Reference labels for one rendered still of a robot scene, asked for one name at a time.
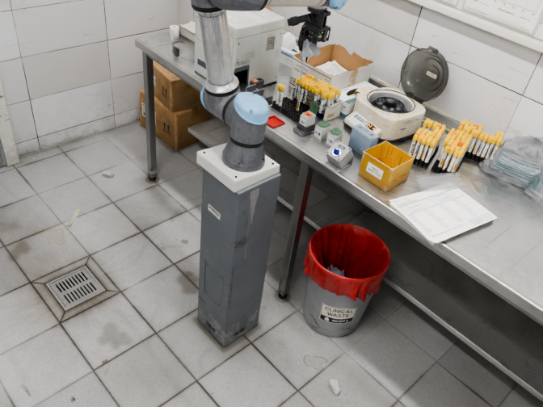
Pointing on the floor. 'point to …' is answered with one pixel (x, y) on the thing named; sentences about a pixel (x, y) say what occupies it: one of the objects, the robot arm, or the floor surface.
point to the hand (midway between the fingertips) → (304, 57)
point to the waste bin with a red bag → (353, 238)
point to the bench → (413, 252)
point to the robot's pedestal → (233, 254)
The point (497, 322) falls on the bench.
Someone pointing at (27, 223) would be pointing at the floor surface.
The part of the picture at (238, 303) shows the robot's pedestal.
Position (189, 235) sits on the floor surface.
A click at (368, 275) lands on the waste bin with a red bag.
